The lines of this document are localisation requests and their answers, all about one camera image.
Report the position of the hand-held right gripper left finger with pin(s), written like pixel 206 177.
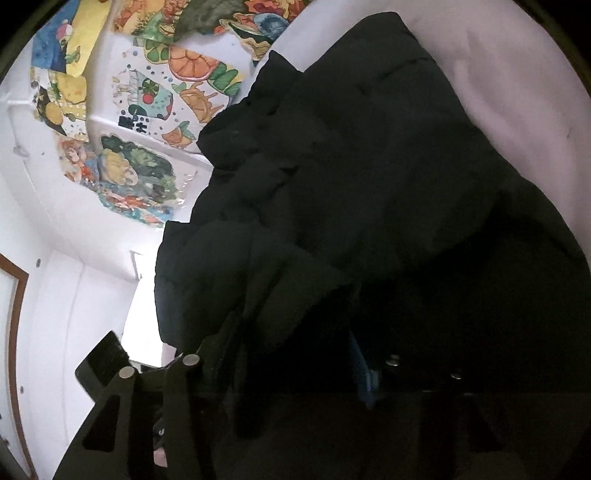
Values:
pixel 189 383

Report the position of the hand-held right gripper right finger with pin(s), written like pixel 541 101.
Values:
pixel 362 369

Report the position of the black padded jacket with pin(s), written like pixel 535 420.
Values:
pixel 346 184

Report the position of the pink bed sheet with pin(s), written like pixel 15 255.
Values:
pixel 498 69

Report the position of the brown door frame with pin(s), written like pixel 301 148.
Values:
pixel 16 323

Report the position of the yellow duck wall poster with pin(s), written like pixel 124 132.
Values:
pixel 64 101

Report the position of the orange fruit wall poster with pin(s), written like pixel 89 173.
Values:
pixel 180 87

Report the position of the blue and yellow wall poster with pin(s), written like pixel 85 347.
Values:
pixel 69 37

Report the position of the dark green shape wall poster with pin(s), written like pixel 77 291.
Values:
pixel 221 18

